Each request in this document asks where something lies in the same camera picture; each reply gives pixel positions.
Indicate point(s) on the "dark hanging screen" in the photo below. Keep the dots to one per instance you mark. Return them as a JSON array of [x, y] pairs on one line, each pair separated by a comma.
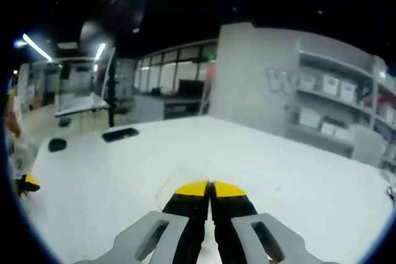
[[127, 10]]

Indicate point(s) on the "grey shelf unit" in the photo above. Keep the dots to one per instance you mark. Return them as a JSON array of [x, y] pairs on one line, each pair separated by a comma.
[[375, 97]]

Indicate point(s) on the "clear resealable bag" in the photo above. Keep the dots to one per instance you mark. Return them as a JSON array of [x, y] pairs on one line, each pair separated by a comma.
[[173, 193]]

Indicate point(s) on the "black monitor stand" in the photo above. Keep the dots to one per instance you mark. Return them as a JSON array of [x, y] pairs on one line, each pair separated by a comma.
[[111, 112]]

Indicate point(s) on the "green exit sign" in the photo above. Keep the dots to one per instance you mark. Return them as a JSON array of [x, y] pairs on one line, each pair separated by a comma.
[[212, 57]]

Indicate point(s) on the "monitor with purple screen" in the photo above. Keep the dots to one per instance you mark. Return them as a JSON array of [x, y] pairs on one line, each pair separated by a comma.
[[108, 69]]

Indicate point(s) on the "person's left hand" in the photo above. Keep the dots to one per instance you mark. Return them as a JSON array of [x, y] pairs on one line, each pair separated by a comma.
[[14, 123]]

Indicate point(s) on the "rows of white storage boxes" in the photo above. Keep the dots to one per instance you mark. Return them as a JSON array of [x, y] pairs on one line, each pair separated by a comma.
[[330, 84]]

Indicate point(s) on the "grey chair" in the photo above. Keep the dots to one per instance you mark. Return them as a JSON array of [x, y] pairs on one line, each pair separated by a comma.
[[368, 145]]

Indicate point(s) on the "black phone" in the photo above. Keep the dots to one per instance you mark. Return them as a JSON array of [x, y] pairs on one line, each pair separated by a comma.
[[120, 134]]

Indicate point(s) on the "black display screen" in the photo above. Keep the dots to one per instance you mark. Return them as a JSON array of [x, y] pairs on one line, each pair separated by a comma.
[[191, 86]]

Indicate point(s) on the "ceiling light tube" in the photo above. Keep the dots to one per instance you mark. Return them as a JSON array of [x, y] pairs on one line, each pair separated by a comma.
[[101, 51], [37, 47]]

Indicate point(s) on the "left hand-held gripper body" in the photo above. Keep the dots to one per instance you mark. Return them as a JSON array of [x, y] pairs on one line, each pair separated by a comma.
[[23, 152]]

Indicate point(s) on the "white side desk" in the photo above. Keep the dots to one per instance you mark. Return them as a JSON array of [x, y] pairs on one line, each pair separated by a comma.
[[80, 103]]

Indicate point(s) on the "small red wall fixture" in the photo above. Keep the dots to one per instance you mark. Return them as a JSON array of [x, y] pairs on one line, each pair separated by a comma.
[[210, 74]]

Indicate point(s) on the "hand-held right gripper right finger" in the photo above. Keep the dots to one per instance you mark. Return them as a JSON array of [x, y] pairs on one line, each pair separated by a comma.
[[256, 239]]

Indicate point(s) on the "black rounded device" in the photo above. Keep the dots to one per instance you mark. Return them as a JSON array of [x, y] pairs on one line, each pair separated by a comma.
[[57, 145]]

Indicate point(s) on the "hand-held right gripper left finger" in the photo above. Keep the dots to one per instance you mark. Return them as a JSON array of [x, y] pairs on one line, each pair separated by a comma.
[[154, 239]]

